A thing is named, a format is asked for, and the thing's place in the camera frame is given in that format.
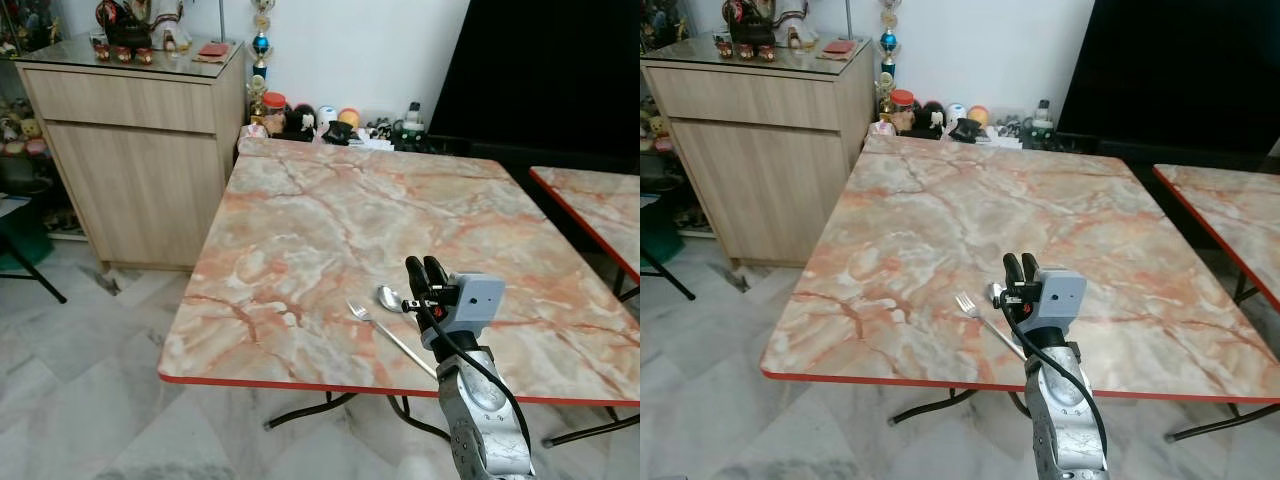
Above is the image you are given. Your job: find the silver metal fork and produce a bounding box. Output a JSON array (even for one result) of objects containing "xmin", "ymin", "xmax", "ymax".
[
  {"xmin": 953, "ymin": 292, "xmax": 1031, "ymax": 362},
  {"xmin": 346, "ymin": 299, "xmax": 440, "ymax": 380}
]

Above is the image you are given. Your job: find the jar with red lid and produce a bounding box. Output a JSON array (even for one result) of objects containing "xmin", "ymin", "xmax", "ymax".
[
  {"xmin": 261, "ymin": 92, "xmax": 289, "ymax": 137},
  {"xmin": 889, "ymin": 89, "xmax": 917, "ymax": 133}
]

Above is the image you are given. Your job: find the tall blue gold trophy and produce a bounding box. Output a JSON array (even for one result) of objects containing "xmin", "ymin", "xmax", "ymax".
[
  {"xmin": 250, "ymin": 0, "xmax": 274, "ymax": 81},
  {"xmin": 878, "ymin": 0, "xmax": 901, "ymax": 81}
]

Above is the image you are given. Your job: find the black metal stand leg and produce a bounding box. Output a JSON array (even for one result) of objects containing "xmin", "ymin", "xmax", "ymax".
[
  {"xmin": 640, "ymin": 248, "xmax": 697, "ymax": 302},
  {"xmin": 0, "ymin": 235, "xmax": 69, "ymax": 305}
]

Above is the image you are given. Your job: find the dark green bin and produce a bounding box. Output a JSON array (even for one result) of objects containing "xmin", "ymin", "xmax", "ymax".
[
  {"xmin": 0, "ymin": 196, "xmax": 53, "ymax": 271},
  {"xmin": 640, "ymin": 195, "xmax": 683, "ymax": 265}
]

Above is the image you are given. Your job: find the black round plush toy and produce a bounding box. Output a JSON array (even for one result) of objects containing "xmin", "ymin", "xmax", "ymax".
[
  {"xmin": 915, "ymin": 100, "xmax": 948, "ymax": 139},
  {"xmin": 284, "ymin": 103, "xmax": 319, "ymax": 142}
]

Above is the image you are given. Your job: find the large marble pattern folding table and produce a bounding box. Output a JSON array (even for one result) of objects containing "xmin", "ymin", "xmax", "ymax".
[
  {"xmin": 157, "ymin": 135, "xmax": 641, "ymax": 448},
  {"xmin": 760, "ymin": 133, "xmax": 1280, "ymax": 443}
]

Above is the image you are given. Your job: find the large black screen panel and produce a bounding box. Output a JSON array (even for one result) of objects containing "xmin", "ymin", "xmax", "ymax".
[
  {"xmin": 428, "ymin": 0, "xmax": 641, "ymax": 161},
  {"xmin": 1055, "ymin": 0, "xmax": 1280, "ymax": 157}
]

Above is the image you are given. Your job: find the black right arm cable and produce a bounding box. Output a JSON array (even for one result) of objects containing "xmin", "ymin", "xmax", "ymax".
[
  {"xmin": 1000, "ymin": 298, "xmax": 1110, "ymax": 463},
  {"xmin": 414, "ymin": 303, "xmax": 533, "ymax": 456}
]

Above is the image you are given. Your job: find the marble pattern side table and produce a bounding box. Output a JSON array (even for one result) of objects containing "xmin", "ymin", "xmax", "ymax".
[
  {"xmin": 1152, "ymin": 163, "xmax": 1280, "ymax": 313},
  {"xmin": 528, "ymin": 165, "xmax": 641, "ymax": 303}
]

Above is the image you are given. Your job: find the dark green bottle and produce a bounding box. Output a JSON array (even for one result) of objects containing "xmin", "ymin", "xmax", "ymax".
[
  {"xmin": 399, "ymin": 100, "xmax": 427, "ymax": 152},
  {"xmin": 1030, "ymin": 98, "xmax": 1057, "ymax": 149}
]

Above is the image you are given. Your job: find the light wooden cabinet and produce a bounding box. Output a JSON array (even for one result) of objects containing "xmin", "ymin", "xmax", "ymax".
[
  {"xmin": 15, "ymin": 38, "xmax": 248, "ymax": 273},
  {"xmin": 640, "ymin": 38, "xmax": 878, "ymax": 269}
]

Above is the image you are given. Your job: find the white robed figurine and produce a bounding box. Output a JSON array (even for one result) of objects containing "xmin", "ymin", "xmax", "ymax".
[
  {"xmin": 776, "ymin": 0, "xmax": 819, "ymax": 51},
  {"xmin": 150, "ymin": 0, "xmax": 194, "ymax": 53}
]

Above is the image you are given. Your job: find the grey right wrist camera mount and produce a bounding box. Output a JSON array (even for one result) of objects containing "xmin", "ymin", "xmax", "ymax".
[
  {"xmin": 447, "ymin": 273, "xmax": 507, "ymax": 331},
  {"xmin": 1035, "ymin": 268, "xmax": 1088, "ymax": 329}
]

